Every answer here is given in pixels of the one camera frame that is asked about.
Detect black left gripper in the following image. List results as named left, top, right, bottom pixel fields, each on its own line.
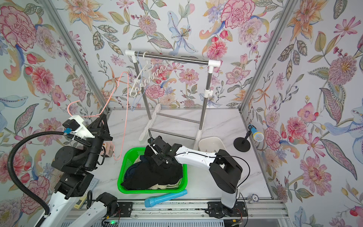
left=83, top=114, right=113, bottom=170

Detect black shorts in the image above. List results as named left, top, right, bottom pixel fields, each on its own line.
left=121, top=146, right=183, bottom=190

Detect beige shorts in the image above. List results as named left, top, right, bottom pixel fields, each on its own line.
left=149, top=179, right=182, bottom=190

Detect pink hanger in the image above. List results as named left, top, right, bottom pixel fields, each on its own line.
left=67, top=70, right=130, bottom=161

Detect white hanger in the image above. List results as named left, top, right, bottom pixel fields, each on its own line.
left=129, top=52, right=167, bottom=97

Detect navy blue shorts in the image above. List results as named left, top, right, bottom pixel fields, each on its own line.
left=124, top=155, right=148, bottom=181

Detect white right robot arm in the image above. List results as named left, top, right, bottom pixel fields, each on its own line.
left=147, top=136, right=243, bottom=217

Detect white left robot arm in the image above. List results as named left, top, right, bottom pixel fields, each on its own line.
left=7, top=113, right=113, bottom=227

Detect pink small toy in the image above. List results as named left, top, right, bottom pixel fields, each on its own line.
left=102, top=141, right=115, bottom=158

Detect green plastic basket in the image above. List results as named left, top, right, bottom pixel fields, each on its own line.
left=117, top=147, right=188, bottom=194

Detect white tray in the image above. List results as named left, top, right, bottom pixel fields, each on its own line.
left=199, top=137, right=226, bottom=153

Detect teal flashlight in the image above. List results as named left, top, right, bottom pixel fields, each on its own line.
left=144, top=189, right=188, bottom=208

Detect grey remote calculator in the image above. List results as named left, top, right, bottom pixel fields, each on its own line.
left=74, top=178, right=99, bottom=210

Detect blue toy microphone on stand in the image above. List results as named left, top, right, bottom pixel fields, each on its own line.
left=233, top=124, right=265, bottom=152

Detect steel clothes rack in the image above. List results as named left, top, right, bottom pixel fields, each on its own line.
left=125, top=50, right=221, bottom=150

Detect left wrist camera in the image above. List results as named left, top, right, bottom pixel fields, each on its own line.
left=62, top=115, right=94, bottom=139

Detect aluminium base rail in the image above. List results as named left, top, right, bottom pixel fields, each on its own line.
left=45, top=200, right=290, bottom=227

